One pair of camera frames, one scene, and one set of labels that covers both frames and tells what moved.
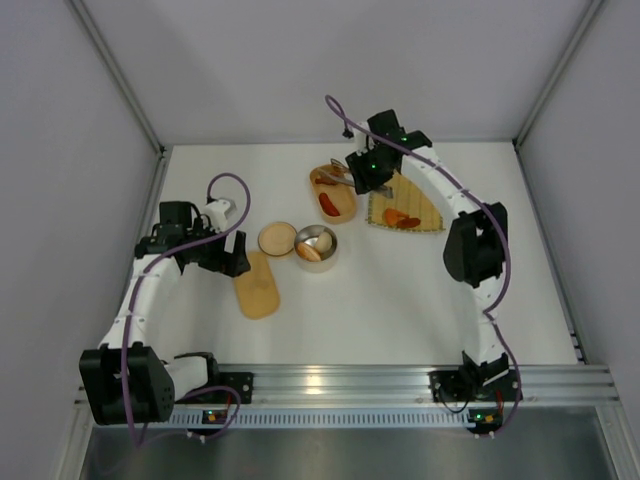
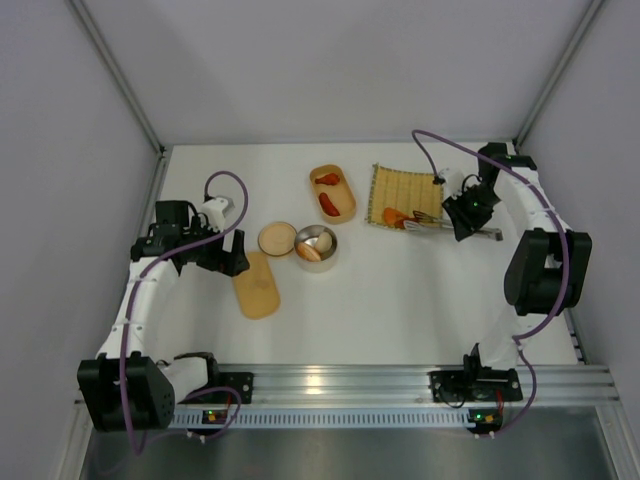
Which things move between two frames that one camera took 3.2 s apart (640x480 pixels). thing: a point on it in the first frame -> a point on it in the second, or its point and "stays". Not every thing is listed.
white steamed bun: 324,242 stays
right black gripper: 364,174 -> 463,220
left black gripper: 228,255 stays
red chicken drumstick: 324,180 stays
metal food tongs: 341,174 -> 428,221
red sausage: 327,205 stays
